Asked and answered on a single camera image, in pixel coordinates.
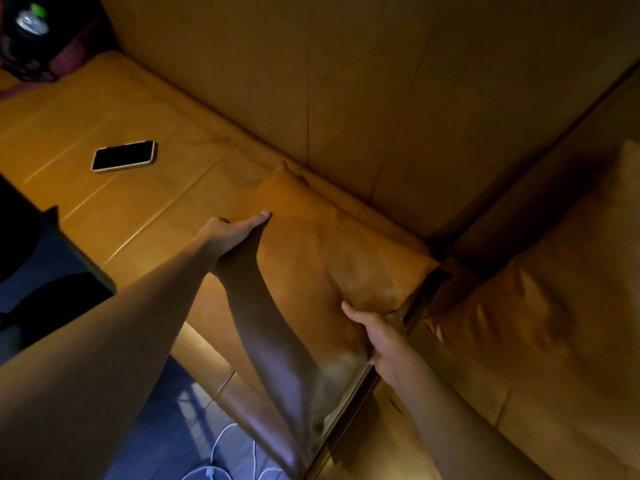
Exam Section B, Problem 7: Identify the person's right forearm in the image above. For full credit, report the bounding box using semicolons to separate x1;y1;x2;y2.
391;362;553;480

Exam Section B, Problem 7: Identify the white-edged black smartphone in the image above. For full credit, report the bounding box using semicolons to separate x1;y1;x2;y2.
90;140;158;174

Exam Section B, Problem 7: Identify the tan leather corner sofa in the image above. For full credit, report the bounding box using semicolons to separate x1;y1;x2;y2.
0;0;640;480

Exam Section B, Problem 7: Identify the tan leather cushion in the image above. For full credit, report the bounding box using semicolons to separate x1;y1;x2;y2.
186;161;442;463
424;140;640;473

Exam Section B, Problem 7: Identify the white charging cable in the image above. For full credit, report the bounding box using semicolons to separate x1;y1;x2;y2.
181;422;287;480

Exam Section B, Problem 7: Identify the clear bottle with green cap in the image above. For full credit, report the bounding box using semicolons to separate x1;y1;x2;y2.
14;2;52;39

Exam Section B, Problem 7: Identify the person's left forearm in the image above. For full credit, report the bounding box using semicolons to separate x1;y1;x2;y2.
0;242;217;480

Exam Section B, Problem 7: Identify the person's right hand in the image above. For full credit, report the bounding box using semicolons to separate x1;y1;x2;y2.
341;300;410;387

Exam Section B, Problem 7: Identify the person's left hand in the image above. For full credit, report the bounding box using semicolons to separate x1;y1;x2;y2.
192;211;273;270

